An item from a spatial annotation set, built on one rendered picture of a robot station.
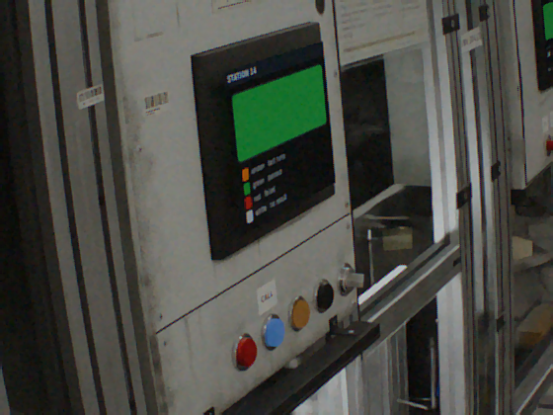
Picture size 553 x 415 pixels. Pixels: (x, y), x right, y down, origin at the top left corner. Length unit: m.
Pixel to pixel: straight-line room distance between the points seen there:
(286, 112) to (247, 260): 0.16
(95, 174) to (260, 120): 0.23
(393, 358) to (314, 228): 0.73
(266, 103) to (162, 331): 0.26
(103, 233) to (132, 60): 0.15
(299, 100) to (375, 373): 0.86
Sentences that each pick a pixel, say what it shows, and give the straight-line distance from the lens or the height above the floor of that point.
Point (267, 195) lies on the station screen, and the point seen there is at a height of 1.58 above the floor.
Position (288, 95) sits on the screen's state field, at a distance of 1.25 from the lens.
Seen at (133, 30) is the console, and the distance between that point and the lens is 1.06.
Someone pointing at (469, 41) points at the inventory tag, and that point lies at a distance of 1.87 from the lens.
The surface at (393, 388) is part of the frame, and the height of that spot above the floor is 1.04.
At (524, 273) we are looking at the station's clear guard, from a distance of 2.26.
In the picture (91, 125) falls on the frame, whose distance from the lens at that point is 1.03.
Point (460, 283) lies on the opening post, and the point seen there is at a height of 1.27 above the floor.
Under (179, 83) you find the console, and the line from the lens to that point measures 1.12.
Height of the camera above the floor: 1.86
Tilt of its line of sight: 14 degrees down
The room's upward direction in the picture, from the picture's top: 5 degrees counter-clockwise
